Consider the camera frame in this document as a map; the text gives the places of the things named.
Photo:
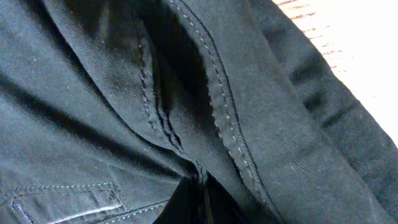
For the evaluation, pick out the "black shorts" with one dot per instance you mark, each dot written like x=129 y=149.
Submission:
x=181 y=112

